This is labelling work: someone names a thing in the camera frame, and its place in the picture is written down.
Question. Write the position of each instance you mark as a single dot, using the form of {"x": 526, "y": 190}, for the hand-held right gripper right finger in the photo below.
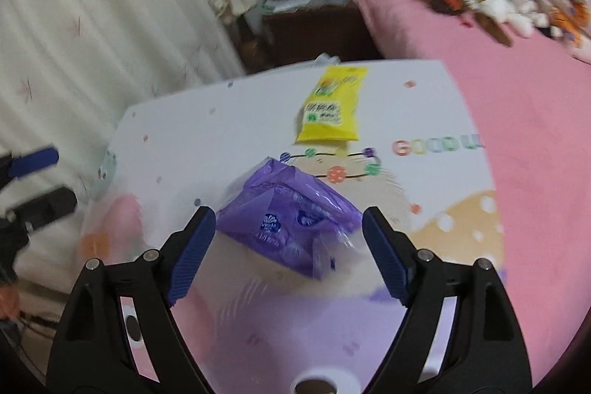
{"x": 385, "y": 255}

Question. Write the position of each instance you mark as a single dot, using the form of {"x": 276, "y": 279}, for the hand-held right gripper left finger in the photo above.
{"x": 191, "y": 255}

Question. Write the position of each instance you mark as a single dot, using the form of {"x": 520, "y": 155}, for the rolled printed blanket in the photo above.
{"x": 568, "y": 6}

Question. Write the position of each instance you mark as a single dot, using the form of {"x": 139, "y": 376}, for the purple plastic bag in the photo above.
{"x": 281, "y": 223}

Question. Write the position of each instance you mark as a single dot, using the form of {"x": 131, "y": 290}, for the white and blue plush toy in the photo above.
{"x": 517, "y": 15}

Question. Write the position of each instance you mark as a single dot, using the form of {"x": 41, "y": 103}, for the yellow snack packet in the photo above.
{"x": 330, "y": 108}

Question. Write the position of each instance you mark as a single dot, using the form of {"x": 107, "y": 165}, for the dark wooden nightstand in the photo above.
{"x": 314, "y": 34}

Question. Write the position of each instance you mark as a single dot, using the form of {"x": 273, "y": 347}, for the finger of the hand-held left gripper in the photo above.
{"x": 37, "y": 158}
{"x": 51, "y": 202}

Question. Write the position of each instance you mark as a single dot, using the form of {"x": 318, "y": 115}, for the table with cartoon tablecloth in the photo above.
{"x": 184, "y": 135}

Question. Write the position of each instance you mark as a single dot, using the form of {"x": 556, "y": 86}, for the cream leaf-print curtain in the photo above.
{"x": 92, "y": 29}

